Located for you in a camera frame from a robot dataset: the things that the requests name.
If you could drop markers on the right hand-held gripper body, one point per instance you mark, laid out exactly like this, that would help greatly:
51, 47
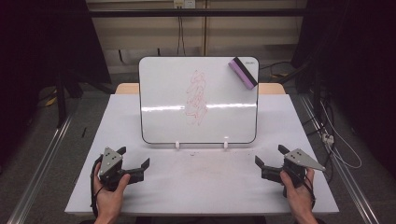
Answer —
297, 160

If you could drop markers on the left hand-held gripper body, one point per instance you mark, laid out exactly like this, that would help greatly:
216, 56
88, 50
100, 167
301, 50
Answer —
110, 165

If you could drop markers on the white whiteboard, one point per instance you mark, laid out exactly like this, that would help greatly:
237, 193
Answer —
162, 93

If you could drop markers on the purple and black eraser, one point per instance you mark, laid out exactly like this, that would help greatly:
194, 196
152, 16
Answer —
243, 73

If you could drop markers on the person's left hand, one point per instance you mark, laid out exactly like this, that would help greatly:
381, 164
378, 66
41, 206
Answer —
109, 202

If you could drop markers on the person's right hand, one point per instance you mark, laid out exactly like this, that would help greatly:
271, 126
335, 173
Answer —
299, 199

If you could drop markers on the white whiteboard stand clip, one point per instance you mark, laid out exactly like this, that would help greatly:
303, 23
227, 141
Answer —
177, 145
225, 145

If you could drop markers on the black pen on floor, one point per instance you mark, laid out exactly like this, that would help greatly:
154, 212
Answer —
84, 132

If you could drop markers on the black metal stand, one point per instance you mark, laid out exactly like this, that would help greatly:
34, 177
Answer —
60, 99

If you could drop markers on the dark curtain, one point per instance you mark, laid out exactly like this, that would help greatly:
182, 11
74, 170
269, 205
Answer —
361, 62
37, 46

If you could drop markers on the black horizontal bar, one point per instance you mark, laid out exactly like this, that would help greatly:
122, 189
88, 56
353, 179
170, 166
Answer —
199, 12

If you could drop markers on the aluminium floor rail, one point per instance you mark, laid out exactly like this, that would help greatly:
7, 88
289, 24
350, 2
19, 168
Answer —
37, 174
345, 174

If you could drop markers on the white wall socket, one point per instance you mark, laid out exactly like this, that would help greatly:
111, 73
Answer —
184, 3

